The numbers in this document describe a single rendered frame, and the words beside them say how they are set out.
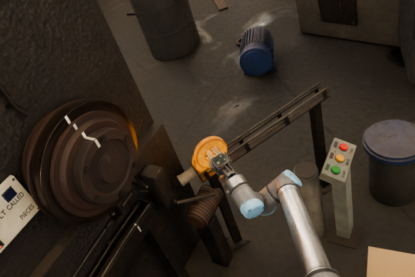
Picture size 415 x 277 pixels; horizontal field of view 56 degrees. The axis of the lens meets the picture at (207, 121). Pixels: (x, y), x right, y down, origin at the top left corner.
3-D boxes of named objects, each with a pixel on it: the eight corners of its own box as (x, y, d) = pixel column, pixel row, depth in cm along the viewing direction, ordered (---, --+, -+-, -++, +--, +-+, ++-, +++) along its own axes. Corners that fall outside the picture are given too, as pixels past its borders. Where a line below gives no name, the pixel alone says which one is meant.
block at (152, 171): (154, 205, 197) (136, 174, 183) (162, 193, 202) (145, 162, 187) (170, 210, 192) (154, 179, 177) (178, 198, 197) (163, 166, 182)
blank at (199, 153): (188, 148, 173) (191, 152, 170) (217, 129, 175) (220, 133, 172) (201, 170, 182) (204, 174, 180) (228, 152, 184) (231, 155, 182)
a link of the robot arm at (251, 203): (254, 221, 159) (241, 220, 151) (237, 197, 166) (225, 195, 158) (270, 206, 156) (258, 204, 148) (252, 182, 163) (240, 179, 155)
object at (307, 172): (301, 235, 225) (289, 176, 193) (307, 218, 233) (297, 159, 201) (322, 240, 219) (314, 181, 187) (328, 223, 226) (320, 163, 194)
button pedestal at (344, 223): (325, 245, 217) (315, 171, 179) (336, 210, 231) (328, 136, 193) (355, 253, 209) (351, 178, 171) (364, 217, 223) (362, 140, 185)
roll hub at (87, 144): (96, 217, 145) (58, 166, 127) (138, 163, 162) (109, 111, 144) (106, 221, 142) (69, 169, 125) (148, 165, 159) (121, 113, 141)
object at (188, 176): (180, 181, 195) (175, 174, 191) (194, 171, 196) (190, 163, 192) (184, 189, 190) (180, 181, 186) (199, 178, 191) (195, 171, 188)
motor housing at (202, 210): (208, 266, 226) (180, 211, 193) (224, 234, 240) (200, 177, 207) (227, 273, 220) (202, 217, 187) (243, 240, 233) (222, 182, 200)
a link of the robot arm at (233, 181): (248, 188, 165) (229, 199, 163) (242, 179, 168) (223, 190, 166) (247, 178, 158) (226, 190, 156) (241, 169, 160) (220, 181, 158)
